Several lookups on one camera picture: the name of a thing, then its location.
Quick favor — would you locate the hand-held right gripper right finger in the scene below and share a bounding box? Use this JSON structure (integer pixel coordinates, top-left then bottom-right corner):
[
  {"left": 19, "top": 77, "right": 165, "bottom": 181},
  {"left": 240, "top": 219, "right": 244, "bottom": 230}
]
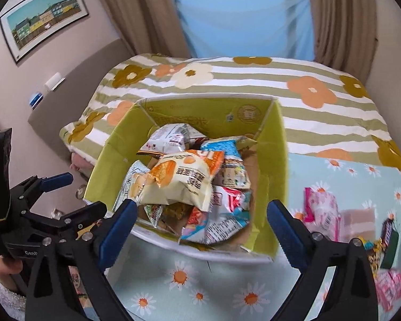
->
[{"left": 267, "top": 200, "right": 379, "bottom": 321}]

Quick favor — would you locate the pale pink packet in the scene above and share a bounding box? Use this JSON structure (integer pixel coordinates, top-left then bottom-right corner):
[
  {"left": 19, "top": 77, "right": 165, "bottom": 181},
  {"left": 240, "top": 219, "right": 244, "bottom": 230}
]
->
[{"left": 339, "top": 207, "right": 376, "bottom": 241}]

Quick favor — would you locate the light green snack packet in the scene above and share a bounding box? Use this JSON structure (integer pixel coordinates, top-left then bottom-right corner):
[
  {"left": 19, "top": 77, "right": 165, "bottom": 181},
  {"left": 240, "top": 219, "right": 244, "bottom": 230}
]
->
[{"left": 113, "top": 160, "right": 151, "bottom": 213}]

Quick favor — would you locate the small blue white item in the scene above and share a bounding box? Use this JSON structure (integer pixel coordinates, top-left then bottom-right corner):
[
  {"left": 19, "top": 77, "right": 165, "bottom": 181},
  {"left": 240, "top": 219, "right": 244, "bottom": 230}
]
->
[{"left": 29, "top": 92, "right": 45, "bottom": 109}]

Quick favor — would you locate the pink folded cloth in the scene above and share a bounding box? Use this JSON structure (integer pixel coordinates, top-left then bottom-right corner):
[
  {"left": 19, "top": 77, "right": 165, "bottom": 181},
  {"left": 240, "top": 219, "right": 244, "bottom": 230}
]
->
[{"left": 70, "top": 152, "right": 94, "bottom": 174}]

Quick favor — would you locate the bright pink snack packet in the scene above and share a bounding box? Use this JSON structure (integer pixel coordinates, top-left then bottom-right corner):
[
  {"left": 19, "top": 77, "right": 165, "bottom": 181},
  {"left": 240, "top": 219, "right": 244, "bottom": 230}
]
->
[{"left": 376, "top": 269, "right": 401, "bottom": 311}]

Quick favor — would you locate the beige curtain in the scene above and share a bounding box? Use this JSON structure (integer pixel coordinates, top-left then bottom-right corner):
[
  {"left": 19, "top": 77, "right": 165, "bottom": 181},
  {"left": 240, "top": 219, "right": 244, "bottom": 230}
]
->
[
  {"left": 87, "top": 0, "right": 191, "bottom": 59},
  {"left": 307, "top": 0, "right": 378, "bottom": 81}
]

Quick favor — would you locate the clear bag of orange crackers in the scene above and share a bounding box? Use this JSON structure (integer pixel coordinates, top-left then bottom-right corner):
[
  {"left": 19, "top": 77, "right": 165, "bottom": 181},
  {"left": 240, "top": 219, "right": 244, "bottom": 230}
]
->
[{"left": 162, "top": 202, "right": 194, "bottom": 223}]

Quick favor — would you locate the white red snack packet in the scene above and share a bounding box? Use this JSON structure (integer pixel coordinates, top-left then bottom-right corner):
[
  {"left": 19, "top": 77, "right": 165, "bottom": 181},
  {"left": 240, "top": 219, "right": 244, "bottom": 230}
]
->
[{"left": 140, "top": 124, "right": 208, "bottom": 156}]

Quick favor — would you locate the small white device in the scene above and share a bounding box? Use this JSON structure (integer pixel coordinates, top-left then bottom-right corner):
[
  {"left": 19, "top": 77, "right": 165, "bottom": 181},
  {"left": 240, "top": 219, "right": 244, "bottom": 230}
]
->
[{"left": 43, "top": 72, "right": 65, "bottom": 91}]

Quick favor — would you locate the green cardboard box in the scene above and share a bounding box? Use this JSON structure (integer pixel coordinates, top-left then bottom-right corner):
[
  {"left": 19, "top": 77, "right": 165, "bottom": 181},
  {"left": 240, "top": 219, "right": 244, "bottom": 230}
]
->
[{"left": 83, "top": 94, "right": 290, "bottom": 264}]

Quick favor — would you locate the silver snack packet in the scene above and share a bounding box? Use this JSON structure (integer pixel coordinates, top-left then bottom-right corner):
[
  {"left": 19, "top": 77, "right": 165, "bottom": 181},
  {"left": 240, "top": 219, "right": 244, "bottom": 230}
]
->
[{"left": 179, "top": 207, "right": 251, "bottom": 244}]

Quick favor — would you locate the framed landscape picture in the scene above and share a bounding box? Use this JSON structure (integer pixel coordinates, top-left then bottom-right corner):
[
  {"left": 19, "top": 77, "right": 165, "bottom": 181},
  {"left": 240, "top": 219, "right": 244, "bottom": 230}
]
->
[{"left": 0, "top": 0, "right": 89, "bottom": 66}]

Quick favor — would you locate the grey padded headboard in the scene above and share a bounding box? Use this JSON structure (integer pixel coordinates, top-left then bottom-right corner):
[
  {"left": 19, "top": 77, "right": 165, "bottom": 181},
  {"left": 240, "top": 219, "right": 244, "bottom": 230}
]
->
[{"left": 27, "top": 38, "right": 134, "bottom": 131}]

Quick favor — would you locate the yellow snack packet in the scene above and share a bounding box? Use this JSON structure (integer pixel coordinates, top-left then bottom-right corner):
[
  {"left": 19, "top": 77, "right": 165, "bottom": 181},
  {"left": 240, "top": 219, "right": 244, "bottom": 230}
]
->
[{"left": 364, "top": 237, "right": 388, "bottom": 268}]

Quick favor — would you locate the pink white snack packet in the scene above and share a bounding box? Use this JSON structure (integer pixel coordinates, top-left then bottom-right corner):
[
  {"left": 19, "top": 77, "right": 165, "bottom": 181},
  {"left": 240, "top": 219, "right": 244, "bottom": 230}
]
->
[{"left": 303, "top": 187, "right": 340, "bottom": 223}]

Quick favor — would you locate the person's left hand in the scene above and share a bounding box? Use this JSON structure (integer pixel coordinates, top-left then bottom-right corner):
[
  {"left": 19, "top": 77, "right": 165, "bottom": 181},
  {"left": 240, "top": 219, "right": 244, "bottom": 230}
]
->
[{"left": 0, "top": 257, "right": 23, "bottom": 285}]

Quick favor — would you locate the pale cartoon snack packet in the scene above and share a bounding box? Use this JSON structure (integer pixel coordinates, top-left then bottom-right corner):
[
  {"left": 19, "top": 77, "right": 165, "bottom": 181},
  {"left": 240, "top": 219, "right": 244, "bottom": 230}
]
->
[{"left": 221, "top": 159, "right": 251, "bottom": 189}]

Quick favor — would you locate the person's left forearm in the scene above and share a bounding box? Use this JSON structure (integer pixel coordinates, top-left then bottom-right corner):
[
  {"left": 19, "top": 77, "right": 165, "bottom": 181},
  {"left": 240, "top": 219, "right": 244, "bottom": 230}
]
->
[{"left": 0, "top": 261, "right": 28, "bottom": 321}]

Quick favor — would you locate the orange white chip bag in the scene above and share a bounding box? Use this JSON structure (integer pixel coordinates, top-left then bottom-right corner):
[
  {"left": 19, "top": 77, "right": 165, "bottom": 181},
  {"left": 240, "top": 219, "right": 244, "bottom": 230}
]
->
[{"left": 138, "top": 150, "right": 226, "bottom": 212}]

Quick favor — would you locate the dark chocolate packet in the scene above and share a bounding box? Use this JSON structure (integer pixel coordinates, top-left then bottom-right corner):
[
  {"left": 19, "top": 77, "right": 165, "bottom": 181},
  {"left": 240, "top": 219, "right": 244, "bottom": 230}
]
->
[{"left": 381, "top": 217, "right": 401, "bottom": 270}]

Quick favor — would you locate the red white striped packet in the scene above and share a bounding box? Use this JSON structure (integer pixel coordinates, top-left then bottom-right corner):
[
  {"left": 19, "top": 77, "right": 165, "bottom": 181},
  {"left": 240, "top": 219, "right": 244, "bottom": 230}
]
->
[{"left": 212, "top": 185, "right": 251, "bottom": 215}]

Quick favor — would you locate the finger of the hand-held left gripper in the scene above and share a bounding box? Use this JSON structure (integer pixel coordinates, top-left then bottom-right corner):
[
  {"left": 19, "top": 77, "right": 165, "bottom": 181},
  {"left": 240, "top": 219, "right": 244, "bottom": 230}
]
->
[
  {"left": 18, "top": 201, "right": 107, "bottom": 239},
  {"left": 10, "top": 173, "right": 74, "bottom": 209}
]

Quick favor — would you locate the blue white snack packet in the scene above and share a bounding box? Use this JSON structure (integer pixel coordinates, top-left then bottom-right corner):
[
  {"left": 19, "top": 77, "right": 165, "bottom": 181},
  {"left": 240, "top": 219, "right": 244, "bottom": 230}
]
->
[{"left": 200, "top": 137, "right": 258, "bottom": 161}]

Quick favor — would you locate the floral striped blanket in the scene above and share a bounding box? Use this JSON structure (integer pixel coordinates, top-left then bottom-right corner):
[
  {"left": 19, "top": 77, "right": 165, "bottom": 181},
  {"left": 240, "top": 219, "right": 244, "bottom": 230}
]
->
[{"left": 59, "top": 53, "right": 401, "bottom": 186}]

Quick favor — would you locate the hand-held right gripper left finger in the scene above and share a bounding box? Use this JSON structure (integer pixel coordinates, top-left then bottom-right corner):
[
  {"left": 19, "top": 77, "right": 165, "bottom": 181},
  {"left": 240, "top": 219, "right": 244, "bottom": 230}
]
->
[{"left": 25, "top": 199, "right": 139, "bottom": 321}]

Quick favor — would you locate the light blue cloth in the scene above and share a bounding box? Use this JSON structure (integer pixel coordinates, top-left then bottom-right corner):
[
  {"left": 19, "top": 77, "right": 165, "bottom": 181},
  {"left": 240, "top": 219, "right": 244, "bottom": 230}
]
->
[{"left": 172, "top": 0, "right": 316, "bottom": 61}]

